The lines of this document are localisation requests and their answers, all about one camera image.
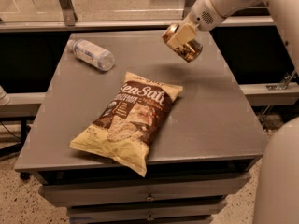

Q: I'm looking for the grey drawer cabinet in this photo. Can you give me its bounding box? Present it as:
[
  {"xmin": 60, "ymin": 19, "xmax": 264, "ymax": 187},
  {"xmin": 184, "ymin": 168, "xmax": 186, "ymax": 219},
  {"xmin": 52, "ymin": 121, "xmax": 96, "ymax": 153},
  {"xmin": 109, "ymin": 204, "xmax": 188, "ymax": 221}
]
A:
[{"xmin": 16, "ymin": 31, "xmax": 266, "ymax": 224}]

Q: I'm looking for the clear plastic water bottle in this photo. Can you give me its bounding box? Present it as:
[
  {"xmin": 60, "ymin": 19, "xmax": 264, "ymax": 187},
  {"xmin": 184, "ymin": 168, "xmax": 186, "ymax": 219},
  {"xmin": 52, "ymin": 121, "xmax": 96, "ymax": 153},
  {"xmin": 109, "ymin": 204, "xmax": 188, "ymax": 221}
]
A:
[{"xmin": 67, "ymin": 39, "xmax": 115, "ymax": 72}]

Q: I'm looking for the black cart frame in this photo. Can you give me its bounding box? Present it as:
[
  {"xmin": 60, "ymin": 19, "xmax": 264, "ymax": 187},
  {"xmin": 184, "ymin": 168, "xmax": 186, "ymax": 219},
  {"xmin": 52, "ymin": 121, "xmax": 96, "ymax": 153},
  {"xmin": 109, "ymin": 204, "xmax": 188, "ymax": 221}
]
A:
[{"xmin": 0, "ymin": 117, "xmax": 36, "ymax": 181}]

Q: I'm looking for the sea salt chips bag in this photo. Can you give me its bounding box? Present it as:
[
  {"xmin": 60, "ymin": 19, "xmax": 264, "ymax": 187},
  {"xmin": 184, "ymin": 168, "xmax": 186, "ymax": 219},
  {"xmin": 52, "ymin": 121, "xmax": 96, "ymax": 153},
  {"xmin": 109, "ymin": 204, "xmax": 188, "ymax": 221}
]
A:
[{"xmin": 70, "ymin": 72, "xmax": 183, "ymax": 176}]

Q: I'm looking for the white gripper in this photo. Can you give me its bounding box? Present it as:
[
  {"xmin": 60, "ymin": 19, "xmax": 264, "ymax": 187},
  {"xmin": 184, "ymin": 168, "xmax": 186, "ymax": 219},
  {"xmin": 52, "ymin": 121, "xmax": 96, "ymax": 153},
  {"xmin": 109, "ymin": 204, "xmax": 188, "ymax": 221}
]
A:
[{"xmin": 167, "ymin": 0, "xmax": 225, "ymax": 49}]

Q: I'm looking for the grey metal railing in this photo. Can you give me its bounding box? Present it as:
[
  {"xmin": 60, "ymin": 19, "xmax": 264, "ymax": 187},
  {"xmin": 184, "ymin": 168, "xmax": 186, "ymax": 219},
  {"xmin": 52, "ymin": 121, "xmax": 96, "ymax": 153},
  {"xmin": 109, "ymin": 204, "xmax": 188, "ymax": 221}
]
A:
[{"xmin": 0, "ymin": 0, "xmax": 299, "ymax": 34}]

